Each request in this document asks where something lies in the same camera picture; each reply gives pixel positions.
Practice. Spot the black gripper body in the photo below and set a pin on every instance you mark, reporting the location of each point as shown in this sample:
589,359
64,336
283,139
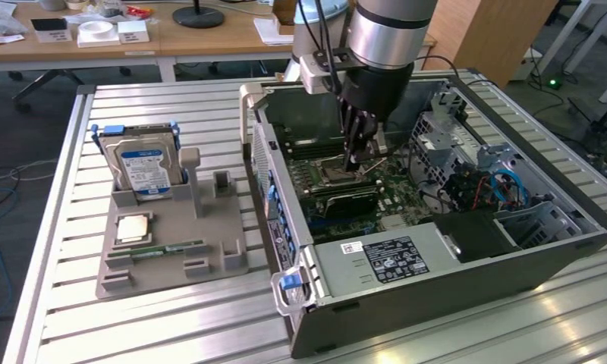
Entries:
374,87

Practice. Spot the black graphics card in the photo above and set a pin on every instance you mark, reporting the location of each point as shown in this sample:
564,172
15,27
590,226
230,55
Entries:
349,204

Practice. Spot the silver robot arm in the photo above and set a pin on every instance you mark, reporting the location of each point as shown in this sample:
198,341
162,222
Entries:
385,38

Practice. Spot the CPU socket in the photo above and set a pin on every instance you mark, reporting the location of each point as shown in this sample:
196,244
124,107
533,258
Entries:
331,170

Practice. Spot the perforated metal drive cage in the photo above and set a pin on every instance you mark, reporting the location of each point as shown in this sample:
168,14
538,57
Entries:
435,148

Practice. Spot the installed green RAM stick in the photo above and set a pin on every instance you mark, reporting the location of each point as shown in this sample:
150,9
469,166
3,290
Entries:
329,192

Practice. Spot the green motherboard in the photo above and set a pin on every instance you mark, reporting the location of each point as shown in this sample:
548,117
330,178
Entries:
399,204

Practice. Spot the black drive power connector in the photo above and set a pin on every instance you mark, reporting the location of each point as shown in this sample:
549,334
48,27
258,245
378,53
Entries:
461,189

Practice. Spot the small silver heat sink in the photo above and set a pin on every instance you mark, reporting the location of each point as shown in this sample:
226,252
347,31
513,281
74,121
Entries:
395,223

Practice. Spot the white paper stack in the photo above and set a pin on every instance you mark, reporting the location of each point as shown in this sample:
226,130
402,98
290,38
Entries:
271,34

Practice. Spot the brown cardboard box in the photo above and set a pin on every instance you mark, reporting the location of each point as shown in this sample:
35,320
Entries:
282,15

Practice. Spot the blue card retention clip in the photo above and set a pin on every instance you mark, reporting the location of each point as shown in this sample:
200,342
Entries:
289,242
283,223

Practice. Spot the wooden cabinet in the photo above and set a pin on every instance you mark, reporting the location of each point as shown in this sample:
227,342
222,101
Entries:
495,38

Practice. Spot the white power box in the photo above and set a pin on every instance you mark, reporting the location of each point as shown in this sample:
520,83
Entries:
529,64

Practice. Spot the wooden desk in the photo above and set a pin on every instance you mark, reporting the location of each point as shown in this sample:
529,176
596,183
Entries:
55,53
218,38

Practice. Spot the black device with green light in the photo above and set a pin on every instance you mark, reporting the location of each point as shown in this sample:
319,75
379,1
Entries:
553,82

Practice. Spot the grey power supply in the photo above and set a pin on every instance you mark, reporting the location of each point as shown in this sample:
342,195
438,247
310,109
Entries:
345,273

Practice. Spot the grey metal disk bay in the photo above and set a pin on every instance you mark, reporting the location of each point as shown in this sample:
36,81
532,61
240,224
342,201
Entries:
537,223

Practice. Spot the black round lamp base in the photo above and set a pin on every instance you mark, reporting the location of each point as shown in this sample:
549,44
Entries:
198,17

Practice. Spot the blue case latch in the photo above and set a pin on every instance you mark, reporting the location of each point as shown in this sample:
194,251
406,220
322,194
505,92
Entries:
289,283

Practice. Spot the grey plastic parts rack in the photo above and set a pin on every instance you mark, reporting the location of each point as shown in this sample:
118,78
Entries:
182,227

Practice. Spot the hard disk with blue carrier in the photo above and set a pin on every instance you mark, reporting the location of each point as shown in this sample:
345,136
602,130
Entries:
142,167

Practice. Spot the black equipment stand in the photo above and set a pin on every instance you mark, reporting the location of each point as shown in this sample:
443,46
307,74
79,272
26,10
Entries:
605,117

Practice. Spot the grey open PC case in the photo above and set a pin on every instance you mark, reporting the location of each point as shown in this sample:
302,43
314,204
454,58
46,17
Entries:
435,303

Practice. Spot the plain white box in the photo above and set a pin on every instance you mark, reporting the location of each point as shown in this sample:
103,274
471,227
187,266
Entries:
131,30

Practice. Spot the silver CPU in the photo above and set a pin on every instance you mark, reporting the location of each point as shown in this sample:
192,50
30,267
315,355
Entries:
132,228

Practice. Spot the small red item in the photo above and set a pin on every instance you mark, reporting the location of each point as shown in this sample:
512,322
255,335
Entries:
136,12

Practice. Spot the flat white box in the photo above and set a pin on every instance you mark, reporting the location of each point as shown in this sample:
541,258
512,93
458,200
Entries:
99,42

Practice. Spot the dark item in bag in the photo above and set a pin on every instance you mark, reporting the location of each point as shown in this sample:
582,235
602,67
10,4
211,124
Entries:
108,9

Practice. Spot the white tape roll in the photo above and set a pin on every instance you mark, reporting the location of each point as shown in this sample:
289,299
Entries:
83,29

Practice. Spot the beige roll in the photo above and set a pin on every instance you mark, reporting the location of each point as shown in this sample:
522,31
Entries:
76,4

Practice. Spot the black chair base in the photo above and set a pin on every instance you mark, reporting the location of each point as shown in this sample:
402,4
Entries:
40,85

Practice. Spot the white box with black top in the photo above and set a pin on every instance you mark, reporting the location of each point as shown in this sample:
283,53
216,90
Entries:
52,34

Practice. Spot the grey cup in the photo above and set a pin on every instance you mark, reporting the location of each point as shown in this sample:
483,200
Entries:
52,4

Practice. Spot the white paper card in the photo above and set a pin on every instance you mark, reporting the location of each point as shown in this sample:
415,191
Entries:
6,39

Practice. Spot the clear plastic bag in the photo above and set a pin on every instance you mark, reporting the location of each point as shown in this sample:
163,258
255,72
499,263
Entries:
0,19

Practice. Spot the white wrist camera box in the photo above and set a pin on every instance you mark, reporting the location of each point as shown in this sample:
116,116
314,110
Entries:
317,74

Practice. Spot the white desk frame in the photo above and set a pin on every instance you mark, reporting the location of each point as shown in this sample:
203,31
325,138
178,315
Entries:
598,36

